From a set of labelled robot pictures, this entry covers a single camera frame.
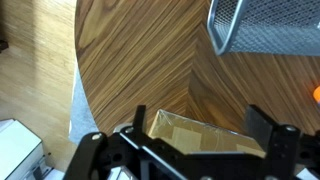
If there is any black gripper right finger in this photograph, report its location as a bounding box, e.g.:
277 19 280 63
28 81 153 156
245 105 277 151

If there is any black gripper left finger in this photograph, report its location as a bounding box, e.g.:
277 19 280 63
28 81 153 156
133 105 146 133

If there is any orange capped glue stick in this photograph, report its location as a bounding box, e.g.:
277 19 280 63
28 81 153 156
313 86 320 104

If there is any silver mesh pen holder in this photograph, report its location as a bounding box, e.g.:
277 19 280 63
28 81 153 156
207 0 320 56

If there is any grey rug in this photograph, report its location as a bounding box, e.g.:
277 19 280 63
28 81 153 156
69 67 98 145

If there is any cardboard box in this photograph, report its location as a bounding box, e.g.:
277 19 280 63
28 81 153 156
148 109 265 157

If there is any round wooden side table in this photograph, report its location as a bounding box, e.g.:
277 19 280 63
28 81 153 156
75 0 320 134

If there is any white appliance on floor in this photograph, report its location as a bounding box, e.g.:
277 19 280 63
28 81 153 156
0 119 64 180

